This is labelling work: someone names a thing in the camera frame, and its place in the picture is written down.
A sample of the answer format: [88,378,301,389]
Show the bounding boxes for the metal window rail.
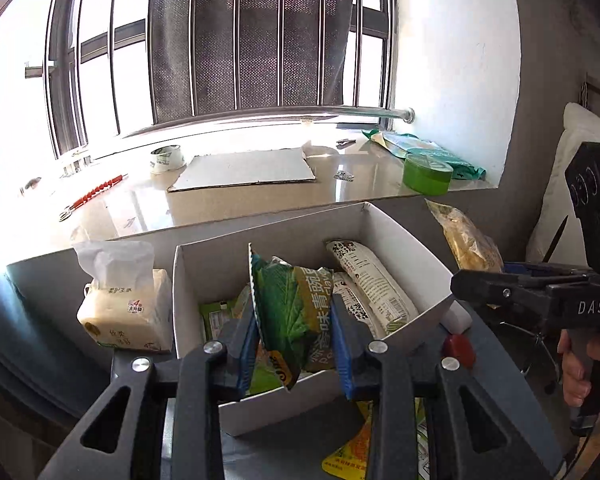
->
[119,106,416,139]

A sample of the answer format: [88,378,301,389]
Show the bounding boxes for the white cushioned chair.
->
[524,102,600,267]

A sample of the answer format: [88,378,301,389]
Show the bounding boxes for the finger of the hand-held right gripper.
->
[450,269,551,311]
[501,261,592,283]

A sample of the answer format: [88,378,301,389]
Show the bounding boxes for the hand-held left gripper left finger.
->
[39,292,260,480]

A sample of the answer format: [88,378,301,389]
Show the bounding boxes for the dark hanging towel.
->
[149,0,381,124]

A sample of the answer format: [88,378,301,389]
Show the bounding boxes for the green plastic packet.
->
[362,129,489,182]

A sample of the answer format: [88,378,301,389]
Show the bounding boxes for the green tape roll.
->
[402,152,454,196]

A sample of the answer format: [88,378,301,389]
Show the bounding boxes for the red round lid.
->
[442,333,476,369]

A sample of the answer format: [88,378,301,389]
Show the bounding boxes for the window security bars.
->
[24,0,402,159]

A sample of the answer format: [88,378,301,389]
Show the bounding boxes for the white tape roll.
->
[149,144,187,175]

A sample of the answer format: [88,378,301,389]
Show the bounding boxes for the white cardboard box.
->
[172,201,469,437]

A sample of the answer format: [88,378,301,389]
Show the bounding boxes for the black pointed stick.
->
[542,214,570,264]

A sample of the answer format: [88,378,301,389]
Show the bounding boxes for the white packet black print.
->
[332,272,387,342]

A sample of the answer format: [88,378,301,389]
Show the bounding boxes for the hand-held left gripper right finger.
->
[329,295,564,480]

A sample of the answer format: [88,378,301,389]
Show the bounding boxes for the person's right hand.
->
[556,329,600,408]

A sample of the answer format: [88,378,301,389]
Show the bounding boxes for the black chair base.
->
[500,320,562,394]

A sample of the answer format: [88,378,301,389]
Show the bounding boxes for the yellow pastry snack packet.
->
[426,199,504,274]

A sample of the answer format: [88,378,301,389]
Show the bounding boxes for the tissue pack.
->
[76,240,174,354]

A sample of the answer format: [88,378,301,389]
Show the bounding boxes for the long white snack packet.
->
[326,239,420,337]

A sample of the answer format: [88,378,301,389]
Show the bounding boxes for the red bead string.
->
[59,173,130,222]

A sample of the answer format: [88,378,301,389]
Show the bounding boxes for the cardboard sheet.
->
[167,147,316,194]

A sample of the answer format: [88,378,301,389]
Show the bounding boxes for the blue grey curtain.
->
[0,257,114,417]

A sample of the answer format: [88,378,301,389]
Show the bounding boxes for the green pea snack packet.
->
[248,243,337,392]

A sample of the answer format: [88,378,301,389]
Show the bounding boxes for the white plastic block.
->
[439,294,474,334]

